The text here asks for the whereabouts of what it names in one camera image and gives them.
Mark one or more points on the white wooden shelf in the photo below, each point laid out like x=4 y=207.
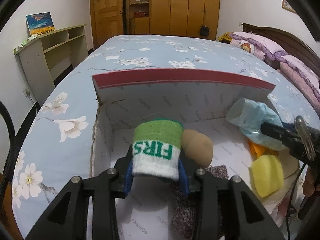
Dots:
x=47 y=56

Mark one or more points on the wooden wardrobe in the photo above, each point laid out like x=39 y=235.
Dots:
x=172 y=17

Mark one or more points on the dark wooden headboard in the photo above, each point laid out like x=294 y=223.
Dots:
x=291 y=44

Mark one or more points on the rear purple cartoon pillow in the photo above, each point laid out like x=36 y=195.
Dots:
x=261 y=47

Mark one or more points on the yellow sponge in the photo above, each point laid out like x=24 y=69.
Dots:
x=268 y=175

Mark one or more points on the yellow black cushion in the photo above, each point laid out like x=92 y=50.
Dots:
x=225 y=38

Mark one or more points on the grey purple knitted cloth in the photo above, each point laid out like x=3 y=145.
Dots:
x=183 y=220

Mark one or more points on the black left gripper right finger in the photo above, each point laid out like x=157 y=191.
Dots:
x=243 y=215

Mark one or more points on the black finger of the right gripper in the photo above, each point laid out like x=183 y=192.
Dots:
x=290 y=138

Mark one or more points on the light blue cloth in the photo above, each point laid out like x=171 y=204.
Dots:
x=249 y=115

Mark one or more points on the blue floral bed sheet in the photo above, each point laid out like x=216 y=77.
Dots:
x=87 y=122

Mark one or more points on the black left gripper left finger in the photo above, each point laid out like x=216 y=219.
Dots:
x=66 y=216

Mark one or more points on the wooden door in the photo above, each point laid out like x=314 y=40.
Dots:
x=106 y=20

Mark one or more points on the front purple pillow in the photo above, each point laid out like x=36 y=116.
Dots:
x=300 y=75

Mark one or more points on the orange cloth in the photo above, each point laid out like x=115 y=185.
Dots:
x=257 y=150

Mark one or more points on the blue landscape picture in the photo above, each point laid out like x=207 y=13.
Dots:
x=40 y=23

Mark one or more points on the framed wedding photo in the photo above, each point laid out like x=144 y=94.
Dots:
x=286 y=6

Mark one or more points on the black hanging bag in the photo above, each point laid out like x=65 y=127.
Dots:
x=204 y=31

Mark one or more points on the red white cardboard box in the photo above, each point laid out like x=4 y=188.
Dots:
x=128 y=98

